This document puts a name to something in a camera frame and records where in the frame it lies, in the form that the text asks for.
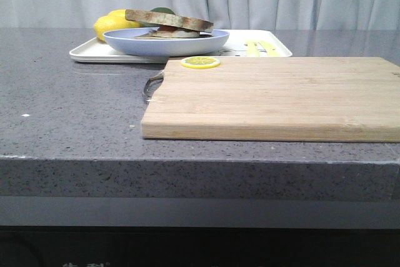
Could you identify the fried egg toy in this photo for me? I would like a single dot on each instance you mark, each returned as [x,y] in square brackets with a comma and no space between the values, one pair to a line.
[174,32]

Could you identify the bread slice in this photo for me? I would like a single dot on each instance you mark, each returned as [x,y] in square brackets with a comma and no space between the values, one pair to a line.
[147,36]
[166,19]

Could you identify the light blue plate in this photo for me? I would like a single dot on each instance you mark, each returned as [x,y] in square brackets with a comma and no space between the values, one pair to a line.
[133,41]

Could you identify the white bear tray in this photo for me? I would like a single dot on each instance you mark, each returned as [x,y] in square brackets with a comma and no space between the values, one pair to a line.
[95,51]

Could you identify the yellow lemon slice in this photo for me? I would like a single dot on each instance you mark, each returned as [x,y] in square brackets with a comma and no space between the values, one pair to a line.
[200,62]

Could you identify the green lime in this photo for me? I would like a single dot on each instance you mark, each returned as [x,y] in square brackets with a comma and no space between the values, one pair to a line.
[157,10]

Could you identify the front yellow lemon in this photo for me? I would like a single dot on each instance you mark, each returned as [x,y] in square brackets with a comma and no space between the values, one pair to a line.
[112,23]

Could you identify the rear yellow lemon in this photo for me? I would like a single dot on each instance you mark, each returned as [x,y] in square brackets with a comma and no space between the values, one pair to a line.
[118,13]

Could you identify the wooden cutting board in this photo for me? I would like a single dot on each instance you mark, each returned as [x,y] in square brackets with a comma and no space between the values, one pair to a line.
[338,99]

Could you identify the metal cutting board handle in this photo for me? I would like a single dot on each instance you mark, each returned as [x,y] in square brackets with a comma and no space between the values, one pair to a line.
[151,86]

